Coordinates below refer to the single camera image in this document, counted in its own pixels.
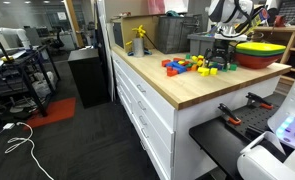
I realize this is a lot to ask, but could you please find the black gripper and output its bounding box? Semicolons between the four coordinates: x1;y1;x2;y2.
205;39;230;70

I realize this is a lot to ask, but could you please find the yellow wooden block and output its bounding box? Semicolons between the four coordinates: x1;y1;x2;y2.
210;68;218;75
197;67;210;76

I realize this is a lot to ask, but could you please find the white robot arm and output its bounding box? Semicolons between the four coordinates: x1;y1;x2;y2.
208;0;254;69

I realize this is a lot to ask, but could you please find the green wooden block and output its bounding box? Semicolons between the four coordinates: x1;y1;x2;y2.
221;66;228;72
229;64;238;71

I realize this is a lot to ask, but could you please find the blue wooden block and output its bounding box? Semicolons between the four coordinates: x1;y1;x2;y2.
173;64;187;74

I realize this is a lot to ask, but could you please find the red arch wooden block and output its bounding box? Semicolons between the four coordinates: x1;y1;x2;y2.
167;67;178;77

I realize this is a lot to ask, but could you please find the grey plastic bin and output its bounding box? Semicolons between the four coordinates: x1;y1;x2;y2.
187;33;231;56

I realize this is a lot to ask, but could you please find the green plastic bowl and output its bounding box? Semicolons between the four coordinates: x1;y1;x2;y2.
236;49;284;56

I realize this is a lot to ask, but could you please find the red plastic bowl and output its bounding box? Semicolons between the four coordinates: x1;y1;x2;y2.
234;53;281;69

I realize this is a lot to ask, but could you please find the yellow plastic bowl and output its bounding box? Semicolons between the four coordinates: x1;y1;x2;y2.
236;42;286;52

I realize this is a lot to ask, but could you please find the wooden blocks cardboard box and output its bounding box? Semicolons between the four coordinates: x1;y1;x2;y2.
245;8;269;35

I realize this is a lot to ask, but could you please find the black orange clamp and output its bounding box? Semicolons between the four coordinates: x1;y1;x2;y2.
218;103;241;125
246;92;273;110

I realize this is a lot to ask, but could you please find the dark grey fabric basket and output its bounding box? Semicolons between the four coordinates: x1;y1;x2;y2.
156;14;202;54

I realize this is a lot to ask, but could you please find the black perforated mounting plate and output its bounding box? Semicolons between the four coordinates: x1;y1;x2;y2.
225;102;281;141

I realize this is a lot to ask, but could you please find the wooden shelf unit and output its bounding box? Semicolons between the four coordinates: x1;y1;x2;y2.
254;26;295;95

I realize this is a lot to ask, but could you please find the silver metal cup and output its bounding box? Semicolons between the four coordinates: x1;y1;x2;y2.
133;38;144;57

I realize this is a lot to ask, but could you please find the white drawer cabinet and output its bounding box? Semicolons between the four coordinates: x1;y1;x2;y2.
112;48;286;180

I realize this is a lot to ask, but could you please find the brown cardboard box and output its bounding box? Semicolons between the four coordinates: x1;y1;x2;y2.
111;15;159;52

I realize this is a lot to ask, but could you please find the orange floor mat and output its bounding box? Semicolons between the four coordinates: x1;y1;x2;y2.
26;97;76;128

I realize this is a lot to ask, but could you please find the black metal cart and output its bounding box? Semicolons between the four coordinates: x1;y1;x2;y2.
0;19;62;128

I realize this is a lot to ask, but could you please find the black pedestal cabinet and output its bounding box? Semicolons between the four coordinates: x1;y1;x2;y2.
68;49;110;108

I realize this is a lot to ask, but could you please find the white power cable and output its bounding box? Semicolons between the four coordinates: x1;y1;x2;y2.
0;121;55;180

